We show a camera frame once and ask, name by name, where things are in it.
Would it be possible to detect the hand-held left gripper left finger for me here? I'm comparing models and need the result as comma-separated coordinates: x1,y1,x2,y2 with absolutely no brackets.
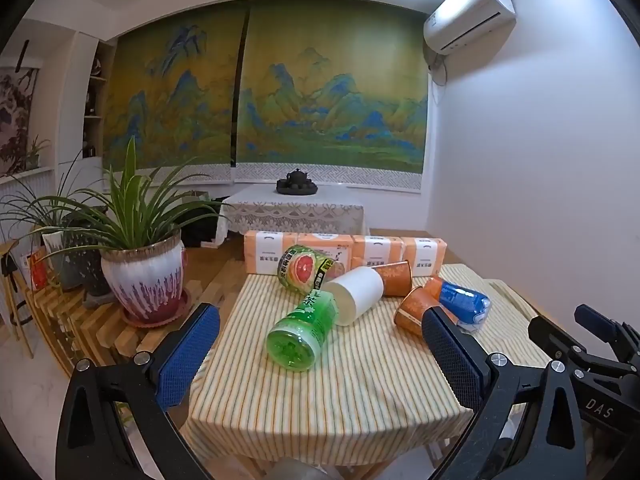
55,303,222,480

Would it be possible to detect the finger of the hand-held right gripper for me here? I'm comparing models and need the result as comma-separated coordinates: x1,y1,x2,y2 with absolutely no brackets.
574,304,640,367
528,315,626,376

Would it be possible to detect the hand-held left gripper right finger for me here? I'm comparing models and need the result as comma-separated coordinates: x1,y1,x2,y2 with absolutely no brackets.
421,305,586,480

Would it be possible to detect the white paper cup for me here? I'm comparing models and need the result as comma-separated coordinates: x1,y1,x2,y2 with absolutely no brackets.
321,266,384,327

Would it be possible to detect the orange paper cup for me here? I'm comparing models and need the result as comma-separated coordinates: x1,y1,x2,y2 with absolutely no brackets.
350,256,415,297
393,285,458,337

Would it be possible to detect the pink pot saucer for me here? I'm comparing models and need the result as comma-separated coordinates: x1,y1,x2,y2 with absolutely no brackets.
121,287,192,329

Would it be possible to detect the blue plastic bottle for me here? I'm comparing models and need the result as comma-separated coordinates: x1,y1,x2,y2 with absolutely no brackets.
424,275,492,333

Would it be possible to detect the wooden plant stand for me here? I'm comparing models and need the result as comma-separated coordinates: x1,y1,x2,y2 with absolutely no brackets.
25,250,241,381

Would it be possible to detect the plant in white purple pot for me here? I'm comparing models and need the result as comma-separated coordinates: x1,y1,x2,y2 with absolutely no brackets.
30,135,236,323

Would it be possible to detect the orange white tissue pack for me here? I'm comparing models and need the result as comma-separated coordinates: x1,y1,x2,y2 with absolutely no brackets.
351,235,405,263
297,232,353,266
244,230,301,276
401,236,445,277

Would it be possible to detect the striped tablecloth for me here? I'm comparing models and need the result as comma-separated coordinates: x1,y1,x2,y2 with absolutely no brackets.
179,262,551,466

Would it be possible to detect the dark flower pot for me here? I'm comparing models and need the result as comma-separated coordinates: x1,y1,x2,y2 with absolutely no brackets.
80,247,115,308

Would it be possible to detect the light green tea bottle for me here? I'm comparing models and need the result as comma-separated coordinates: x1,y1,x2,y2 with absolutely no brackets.
266,290,340,372

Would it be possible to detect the black bag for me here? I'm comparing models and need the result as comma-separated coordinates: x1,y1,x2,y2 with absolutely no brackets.
177,200,227,249

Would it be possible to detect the grapefruit label green bottle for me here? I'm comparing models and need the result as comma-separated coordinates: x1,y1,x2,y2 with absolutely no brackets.
277,244,346,295

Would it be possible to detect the plant in grey pot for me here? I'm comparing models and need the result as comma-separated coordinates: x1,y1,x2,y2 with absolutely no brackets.
0,150,116,296

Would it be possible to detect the lace-covered side table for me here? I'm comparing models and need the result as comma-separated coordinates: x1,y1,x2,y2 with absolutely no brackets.
220,184,371,248

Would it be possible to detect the wooden stool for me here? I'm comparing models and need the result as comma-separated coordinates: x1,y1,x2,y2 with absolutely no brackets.
0,239,36,361

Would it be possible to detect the black tea tray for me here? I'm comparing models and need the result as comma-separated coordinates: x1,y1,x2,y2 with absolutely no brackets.
276,178,319,196

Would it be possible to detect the small potted plant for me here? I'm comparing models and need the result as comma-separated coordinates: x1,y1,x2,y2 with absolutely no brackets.
22,135,52,172

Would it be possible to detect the landscape painting roller blind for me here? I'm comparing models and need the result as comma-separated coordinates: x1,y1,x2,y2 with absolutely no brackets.
102,10,249,183
234,0,431,193

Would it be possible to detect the hanging scroll painting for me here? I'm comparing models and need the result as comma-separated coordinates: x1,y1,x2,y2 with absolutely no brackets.
0,67,41,178

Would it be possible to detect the white air conditioner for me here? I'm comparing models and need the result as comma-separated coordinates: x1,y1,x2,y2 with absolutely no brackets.
423,0,517,56

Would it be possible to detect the white wall shelf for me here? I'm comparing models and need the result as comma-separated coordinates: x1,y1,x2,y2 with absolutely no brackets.
82,40,118,161

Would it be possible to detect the coiled air conditioner cable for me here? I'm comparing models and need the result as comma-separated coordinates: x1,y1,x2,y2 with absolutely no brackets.
427,52,449,87

